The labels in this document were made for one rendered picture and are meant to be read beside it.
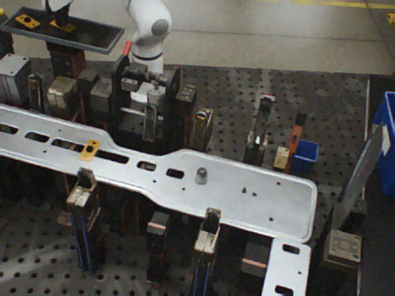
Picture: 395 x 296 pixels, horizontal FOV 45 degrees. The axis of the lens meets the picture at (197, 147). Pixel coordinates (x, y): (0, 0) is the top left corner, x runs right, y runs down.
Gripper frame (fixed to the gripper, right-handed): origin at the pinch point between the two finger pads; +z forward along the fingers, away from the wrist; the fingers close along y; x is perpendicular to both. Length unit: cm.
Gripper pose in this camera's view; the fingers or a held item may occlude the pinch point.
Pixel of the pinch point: (62, 18)
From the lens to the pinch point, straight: 164.1
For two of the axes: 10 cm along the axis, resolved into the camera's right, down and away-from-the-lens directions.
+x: 8.6, 4.1, -3.1
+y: -5.1, 6.0, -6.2
